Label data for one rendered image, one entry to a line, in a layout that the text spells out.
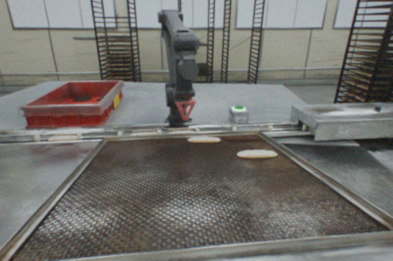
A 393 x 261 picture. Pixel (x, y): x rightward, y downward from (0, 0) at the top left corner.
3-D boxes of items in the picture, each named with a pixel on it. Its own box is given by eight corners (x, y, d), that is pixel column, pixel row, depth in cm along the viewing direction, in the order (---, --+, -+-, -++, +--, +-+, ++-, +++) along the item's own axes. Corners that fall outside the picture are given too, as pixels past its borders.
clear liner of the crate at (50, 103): (126, 95, 144) (124, 79, 140) (104, 127, 99) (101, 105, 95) (69, 96, 142) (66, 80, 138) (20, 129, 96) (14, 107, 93)
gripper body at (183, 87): (175, 99, 76) (175, 76, 73) (174, 90, 85) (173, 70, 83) (195, 98, 76) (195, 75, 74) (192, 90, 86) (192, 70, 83)
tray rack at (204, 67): (207, 88, 489) (210, -7, 426) (213, 96, 434) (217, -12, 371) (178, 89, 483) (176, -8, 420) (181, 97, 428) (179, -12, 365)
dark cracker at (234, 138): (254, 137, 74) (255, 133, 74) (258, 140, 70) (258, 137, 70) (223, 137, 74) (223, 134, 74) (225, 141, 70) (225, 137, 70)
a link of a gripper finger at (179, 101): (175, 123, 78) (175, 95, 75) (175, 115, 85) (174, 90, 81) (196, 122, 78) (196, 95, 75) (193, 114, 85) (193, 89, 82)
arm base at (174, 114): (192, 120, 107) (166, 120, 108) (192, 103, 104) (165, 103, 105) (190, 128, 99) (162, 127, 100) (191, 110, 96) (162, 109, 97)
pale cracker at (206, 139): (220, 138, 73) (220, 135, 73) (220, 142, 69) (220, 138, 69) (188, 138, 74) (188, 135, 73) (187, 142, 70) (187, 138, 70)
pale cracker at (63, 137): (80, 136, 85) (79, 133, 85) (76, 141, 81) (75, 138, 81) (51, 137, 84) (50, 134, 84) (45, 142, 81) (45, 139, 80)
